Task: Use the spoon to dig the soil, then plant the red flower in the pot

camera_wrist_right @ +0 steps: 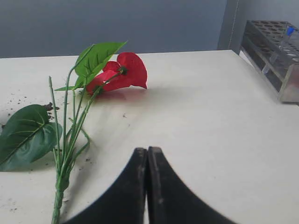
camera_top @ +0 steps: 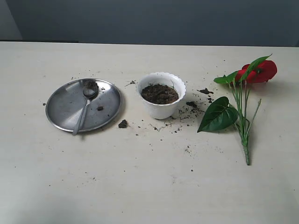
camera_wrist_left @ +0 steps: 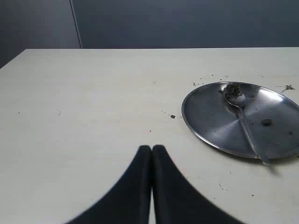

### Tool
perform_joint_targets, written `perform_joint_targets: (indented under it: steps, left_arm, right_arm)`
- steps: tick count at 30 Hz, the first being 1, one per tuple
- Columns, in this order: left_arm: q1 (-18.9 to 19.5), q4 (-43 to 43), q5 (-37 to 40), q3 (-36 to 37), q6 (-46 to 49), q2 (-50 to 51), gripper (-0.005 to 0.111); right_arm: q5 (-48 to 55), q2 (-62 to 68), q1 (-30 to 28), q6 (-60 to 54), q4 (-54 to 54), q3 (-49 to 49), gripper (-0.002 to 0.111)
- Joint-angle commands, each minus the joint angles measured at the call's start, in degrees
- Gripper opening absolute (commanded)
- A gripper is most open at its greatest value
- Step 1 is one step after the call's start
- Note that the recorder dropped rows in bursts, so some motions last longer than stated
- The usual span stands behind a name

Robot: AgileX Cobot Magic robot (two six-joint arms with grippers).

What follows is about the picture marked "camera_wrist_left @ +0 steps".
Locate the steel spoon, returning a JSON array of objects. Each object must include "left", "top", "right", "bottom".
[{"left": 224, "top": 83, "right": 271, "bottom": 166}]

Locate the round steel plate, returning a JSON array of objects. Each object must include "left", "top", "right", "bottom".
[{"left": 181, "top": 82, "right": 299, "bottom": 159}]

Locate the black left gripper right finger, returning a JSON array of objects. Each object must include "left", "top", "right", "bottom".
[{"left": 152, "top": 145, "right": 241, "bottom": 224}]

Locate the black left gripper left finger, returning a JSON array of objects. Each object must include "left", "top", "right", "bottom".
[{"left": 68, "top": 145, "right": 152, "bottom": 224}]

